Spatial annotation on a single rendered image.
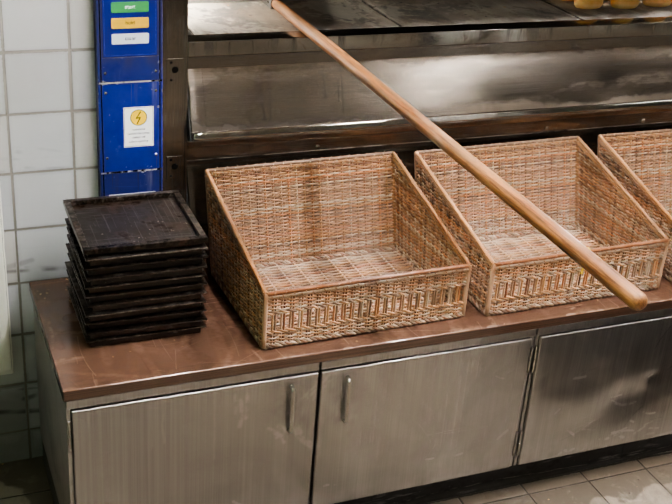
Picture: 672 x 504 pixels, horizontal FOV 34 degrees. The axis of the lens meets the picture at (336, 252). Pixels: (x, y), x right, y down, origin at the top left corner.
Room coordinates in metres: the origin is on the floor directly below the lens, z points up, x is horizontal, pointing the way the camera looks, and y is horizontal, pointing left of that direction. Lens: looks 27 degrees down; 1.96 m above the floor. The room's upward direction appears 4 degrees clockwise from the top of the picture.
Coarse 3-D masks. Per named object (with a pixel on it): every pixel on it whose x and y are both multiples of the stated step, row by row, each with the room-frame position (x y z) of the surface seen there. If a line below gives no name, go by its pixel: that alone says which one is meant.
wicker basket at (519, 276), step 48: (528, 144) 3.03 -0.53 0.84; (576, 144) 3.10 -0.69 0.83; (432, 192) 2.77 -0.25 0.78; (480, 192) 2.94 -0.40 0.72; (576, 192) 3.07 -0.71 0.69; (624, 192) 2.87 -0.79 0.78; (480, 240) 2.89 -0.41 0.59; (528, 240) 2.92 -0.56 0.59; (624, 240) 2.84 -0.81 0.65; (480, 288) 2.50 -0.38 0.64; (528, 288) 2.51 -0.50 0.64; (576, 288) 2.57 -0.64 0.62
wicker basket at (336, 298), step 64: (256, 192) 2.68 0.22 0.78; (320, 192) 2.75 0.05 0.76; (384, 192) 2.83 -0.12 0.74; (256, 256) 2.63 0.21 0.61; (320, 256) 2.70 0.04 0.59; (384, 256) 2.75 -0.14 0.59; (448, 256) 2.54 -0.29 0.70; (256, 320) 2.26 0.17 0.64; (320, 320) 2.36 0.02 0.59; (384, 320) 2.36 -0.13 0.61
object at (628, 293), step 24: (336, 48) 2.61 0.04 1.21; (360, 72) 2.45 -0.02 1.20; (384, 96) 2.31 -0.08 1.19; (408, 120) 2.20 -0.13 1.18; (456, 144) 2.03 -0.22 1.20; (480, 168) 1.92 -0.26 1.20; (504, 192) 1.83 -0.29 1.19; (528, 216) 1.75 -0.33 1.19; (552, 240) 1.67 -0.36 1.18; (576, 240) 1.64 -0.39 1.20; (600, 264) 1.56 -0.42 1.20; (624, 288) 1.49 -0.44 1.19
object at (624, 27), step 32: (288, 32) 2.81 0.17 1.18; (352, 32) 2.86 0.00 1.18; (384, 32) 2.89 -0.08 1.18; (416, 32) 2.91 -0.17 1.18; (448, 32) 2.95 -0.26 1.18; (480, 32) 2.99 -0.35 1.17; (512, 32) 3.03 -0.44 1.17; (544, 32) 3.07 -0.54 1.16; (576, 32) 3.12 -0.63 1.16; (608, 32) 3.16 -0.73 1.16; (640, 32) 3.21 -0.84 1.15
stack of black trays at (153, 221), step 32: (160, 192) 2.50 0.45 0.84; (96, 224) 2.32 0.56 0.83; (128, 224) 2.33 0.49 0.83; (160, 224) 2.34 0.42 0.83; (192, 224) 2.34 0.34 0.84; (96, 256) 2.18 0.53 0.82; (128, 256) 2.19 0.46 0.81; (160, 256) 2.23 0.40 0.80; (192, 256) 2.26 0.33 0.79; (96, 288) 2.18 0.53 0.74; (128, 288) 2.20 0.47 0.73; (160, 288) 2.23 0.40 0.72; (192, 288) 2.26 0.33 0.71; (96, 320) 2.17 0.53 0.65; (128, 320) 2.19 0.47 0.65; (160, 320) 2.23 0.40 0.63; (192, 320) 2.25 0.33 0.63
